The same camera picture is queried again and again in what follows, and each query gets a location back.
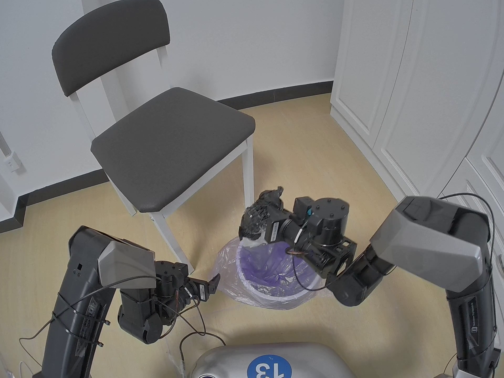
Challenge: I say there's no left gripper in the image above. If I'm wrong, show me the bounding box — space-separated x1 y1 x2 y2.
179 279 212 305

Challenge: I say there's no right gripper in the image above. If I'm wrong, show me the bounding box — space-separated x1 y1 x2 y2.
266 210 316 249

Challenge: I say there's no black plastic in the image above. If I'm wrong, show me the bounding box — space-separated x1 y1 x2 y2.
241 186 285 239

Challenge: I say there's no purple plastic bag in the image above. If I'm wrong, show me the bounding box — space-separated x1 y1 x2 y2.
213 238 331 310

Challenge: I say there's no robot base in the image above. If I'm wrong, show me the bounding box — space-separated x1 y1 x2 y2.
191 342 357 378

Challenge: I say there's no white trash bin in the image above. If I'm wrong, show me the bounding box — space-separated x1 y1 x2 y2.
235 239 316 310

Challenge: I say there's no white wardrobe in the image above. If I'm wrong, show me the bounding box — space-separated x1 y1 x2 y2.
329 0 504 355

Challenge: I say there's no grey and white chair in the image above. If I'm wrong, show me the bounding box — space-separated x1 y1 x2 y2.
52 0 256 275

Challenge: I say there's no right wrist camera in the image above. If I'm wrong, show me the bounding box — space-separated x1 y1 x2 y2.
293 196 316 220

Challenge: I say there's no black cable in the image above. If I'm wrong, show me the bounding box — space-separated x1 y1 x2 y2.
179 331 227 365

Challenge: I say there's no white wall socket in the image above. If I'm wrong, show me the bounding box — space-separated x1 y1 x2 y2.
4 152 23 174

